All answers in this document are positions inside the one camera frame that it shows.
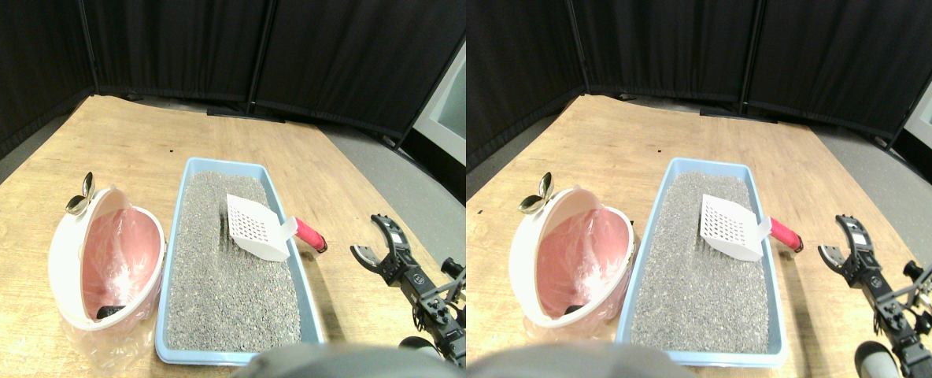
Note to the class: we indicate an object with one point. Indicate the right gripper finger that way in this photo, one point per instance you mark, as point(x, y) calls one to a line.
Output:
point(865, 255)
point(842, 264)
point(375, 264)
point(399, 253)

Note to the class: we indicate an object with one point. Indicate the black lump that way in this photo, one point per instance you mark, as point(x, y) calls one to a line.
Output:
point(575, 310)
point(110, 312)

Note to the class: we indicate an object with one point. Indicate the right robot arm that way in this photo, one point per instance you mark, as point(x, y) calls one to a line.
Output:
point(895, 315)
point(434, 311)

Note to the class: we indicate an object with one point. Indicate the white bin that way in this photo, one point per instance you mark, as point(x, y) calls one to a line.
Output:
point(541, 268)
point(68, 268)

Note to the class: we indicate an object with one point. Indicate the blue litter tray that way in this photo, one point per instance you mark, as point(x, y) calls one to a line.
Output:
point(694, 299)
point(222, 299)

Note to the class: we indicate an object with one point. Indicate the black curtain stand pole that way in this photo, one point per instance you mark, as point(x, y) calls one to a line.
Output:
point(90, 47)
point(258, 55)
point(578, 47)
point(750, 55)

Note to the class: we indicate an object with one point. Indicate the black bracket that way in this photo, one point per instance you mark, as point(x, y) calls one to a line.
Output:
point(917, 274)
point(452, 272)

